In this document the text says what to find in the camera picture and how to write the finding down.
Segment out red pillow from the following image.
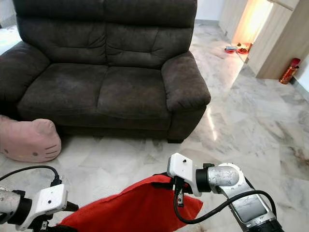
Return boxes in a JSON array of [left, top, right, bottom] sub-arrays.
[[60, 174, 203, 232]]

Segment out pink cat face pillow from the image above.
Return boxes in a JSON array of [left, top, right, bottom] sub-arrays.
[[0, 115, 62, 163]]

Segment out dark brown two-seat sofa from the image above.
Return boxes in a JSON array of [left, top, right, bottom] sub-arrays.
[[0, 0, 212, 144]]

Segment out small red altar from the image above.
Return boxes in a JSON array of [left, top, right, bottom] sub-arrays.
[[237, 42, 253, 54]]

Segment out red fire extinguisher cylinder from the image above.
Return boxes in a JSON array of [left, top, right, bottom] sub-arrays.
[[279, 58, 301, 85]]

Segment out light wooden cabinet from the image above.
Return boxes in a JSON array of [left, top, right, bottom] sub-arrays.
[[218, 0, 309, 80]]

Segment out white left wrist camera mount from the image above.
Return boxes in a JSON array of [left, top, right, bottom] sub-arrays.
[[29, 184, 69, 230]]

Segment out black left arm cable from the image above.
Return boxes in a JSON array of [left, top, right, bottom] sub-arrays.
[[0, 165, 62, 187]]

